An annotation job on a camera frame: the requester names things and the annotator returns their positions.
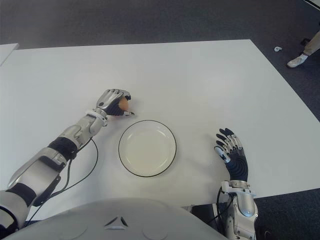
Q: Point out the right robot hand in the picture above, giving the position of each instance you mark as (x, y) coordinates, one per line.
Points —
(238, 165)

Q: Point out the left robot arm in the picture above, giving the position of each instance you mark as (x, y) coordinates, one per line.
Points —
(75, 132)

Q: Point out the white plate with black rim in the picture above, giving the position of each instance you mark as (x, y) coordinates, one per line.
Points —
(147, 150)

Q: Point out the white shoe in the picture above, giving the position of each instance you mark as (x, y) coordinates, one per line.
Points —
(296, 61)

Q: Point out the small white floor object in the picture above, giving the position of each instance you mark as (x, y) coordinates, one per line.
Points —
(277, 48)

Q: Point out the white side table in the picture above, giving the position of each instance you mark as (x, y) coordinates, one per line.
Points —
(6, 52)

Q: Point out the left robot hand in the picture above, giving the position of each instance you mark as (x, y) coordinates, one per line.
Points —
(108, 98)

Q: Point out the grey robot torso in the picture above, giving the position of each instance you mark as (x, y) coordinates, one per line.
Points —
(112, 220)

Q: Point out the apple with blue sticker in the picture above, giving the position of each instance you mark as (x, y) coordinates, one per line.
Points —
(123, 104)

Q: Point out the beige trouser leg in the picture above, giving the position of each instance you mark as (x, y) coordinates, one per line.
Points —
(313, 42)

